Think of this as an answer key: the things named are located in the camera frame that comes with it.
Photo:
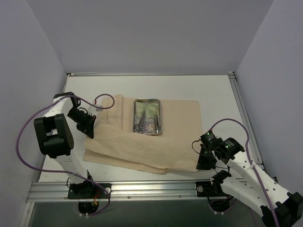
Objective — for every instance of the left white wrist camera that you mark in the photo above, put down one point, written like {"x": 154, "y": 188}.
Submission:
{"x": 92, "y": 109}

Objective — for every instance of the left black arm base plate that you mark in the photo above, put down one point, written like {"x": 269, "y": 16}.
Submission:
{"x": 89, "y": 191}

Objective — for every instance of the green gauze packet right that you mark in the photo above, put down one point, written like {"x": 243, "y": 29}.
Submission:
{"x": 152, "y": 110}

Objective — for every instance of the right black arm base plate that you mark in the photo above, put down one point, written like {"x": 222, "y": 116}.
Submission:
{"x": 208, "y": 189}

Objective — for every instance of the surgical scissors in tray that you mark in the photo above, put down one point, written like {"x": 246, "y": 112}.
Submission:
{"x": 139, "y": 127}

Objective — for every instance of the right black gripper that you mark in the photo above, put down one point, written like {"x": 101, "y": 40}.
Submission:
{"x": 203, "y": 159}

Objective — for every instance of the front aluminium rail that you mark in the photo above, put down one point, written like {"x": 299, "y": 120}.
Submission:
{"x": 55, "y": 190}

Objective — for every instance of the surgical forceps in tray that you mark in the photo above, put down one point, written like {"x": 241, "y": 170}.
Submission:
{"x": 156, "y": 124}

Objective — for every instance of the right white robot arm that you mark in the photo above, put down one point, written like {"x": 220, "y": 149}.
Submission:
{"x": 247, "y": 182}

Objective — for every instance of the aluminium rail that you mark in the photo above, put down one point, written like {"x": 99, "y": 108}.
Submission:
{"x": 55, "y": 190}
{"x": 253, "y": 147}

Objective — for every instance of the right side aluminium rail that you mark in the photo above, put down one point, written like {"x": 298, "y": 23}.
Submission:
{"x": 253, "y": 147}

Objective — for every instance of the green gauze packet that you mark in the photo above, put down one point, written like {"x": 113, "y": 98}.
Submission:
{"x": 140, "y": 108}
{"x": 152, "y": 110}

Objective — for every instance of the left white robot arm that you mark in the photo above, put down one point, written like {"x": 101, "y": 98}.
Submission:
{"x": 55, "y": 138}

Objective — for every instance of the metal instrument tray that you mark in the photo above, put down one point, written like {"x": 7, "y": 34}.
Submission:
{"x": 149, "y": 122}

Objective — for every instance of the green gauze packet left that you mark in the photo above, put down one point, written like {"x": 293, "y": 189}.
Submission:
{"x": 140, "y": 108}

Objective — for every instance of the beige cloth wrap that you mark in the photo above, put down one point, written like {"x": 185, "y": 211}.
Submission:
{"x": 116, "y": 144}

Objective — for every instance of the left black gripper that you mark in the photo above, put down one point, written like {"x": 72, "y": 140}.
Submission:
{"x": 88, "y": 126}

